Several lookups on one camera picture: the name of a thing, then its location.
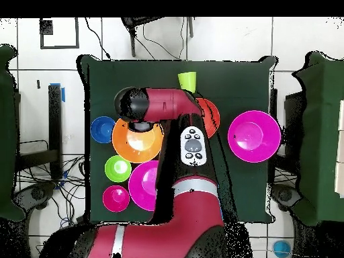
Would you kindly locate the small green bowl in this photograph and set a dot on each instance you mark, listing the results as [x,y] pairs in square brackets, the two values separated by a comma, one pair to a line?
[118,168]

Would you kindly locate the white boxes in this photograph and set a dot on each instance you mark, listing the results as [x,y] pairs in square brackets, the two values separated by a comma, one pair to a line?
[340,147]

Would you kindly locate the small dark blue bowl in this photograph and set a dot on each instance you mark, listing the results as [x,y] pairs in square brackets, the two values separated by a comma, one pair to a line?
[101,129]

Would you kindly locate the blue disc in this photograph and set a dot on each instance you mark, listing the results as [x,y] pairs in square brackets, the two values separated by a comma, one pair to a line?
[281,248]

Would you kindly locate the large pink bowl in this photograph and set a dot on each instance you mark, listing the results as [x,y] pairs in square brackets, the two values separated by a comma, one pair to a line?
[142,185]
[254,137]

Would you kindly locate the green-covered side table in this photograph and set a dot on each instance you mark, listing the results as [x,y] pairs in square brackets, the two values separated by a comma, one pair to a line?
[322,134]
[5,134]

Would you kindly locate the small crimson bowl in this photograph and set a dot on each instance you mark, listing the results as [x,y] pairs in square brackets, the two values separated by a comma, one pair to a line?
[116,197]

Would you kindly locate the black square frame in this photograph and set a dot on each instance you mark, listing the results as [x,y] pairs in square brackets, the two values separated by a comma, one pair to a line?
[46,27]

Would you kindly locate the grey office chair base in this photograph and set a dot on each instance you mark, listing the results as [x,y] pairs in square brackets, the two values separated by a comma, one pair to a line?
[37,193]
[286,196]

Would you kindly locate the orange-red bowl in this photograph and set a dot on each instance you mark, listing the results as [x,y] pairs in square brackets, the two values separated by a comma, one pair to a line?
[213,115]

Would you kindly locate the black bench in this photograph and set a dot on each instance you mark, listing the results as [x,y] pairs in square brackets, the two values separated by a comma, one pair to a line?
[55,121]

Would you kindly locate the large orange bowl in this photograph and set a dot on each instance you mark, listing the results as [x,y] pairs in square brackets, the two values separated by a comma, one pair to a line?
[139,147]

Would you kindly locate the green cup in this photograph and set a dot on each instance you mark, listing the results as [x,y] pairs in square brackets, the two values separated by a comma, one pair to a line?
[187,80]

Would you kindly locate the dark green tablecloth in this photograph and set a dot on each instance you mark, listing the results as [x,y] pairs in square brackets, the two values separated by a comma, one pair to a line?
[242,188]

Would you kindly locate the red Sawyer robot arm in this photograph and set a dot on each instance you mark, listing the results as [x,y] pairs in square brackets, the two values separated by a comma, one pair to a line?
[188,228]

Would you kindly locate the small black marker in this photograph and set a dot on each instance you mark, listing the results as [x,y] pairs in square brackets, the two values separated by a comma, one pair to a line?
[38,84]

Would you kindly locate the blue tape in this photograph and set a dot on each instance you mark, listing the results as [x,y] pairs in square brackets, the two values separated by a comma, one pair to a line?
[63,95]

